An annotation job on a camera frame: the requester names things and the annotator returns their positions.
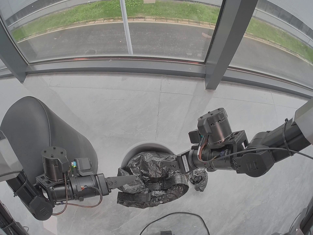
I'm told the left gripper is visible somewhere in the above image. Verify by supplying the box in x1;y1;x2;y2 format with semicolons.
70;173;137;202

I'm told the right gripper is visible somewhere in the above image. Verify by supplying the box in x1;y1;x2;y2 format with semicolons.
163;148;213;174

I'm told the black plastic bag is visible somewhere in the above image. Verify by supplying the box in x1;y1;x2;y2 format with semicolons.
117;151;190;209

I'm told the black plastic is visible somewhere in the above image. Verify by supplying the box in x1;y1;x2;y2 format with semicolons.
189;169;208;192

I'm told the white trash bin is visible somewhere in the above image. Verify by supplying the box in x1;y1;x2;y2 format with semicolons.
121;141;177;169

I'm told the window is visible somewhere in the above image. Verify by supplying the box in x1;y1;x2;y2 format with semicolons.
0;0;313;90

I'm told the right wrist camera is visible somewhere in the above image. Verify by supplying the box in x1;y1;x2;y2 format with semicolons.
188;129;204;145

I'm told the black cable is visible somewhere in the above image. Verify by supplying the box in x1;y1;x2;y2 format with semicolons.
142;212;210;235

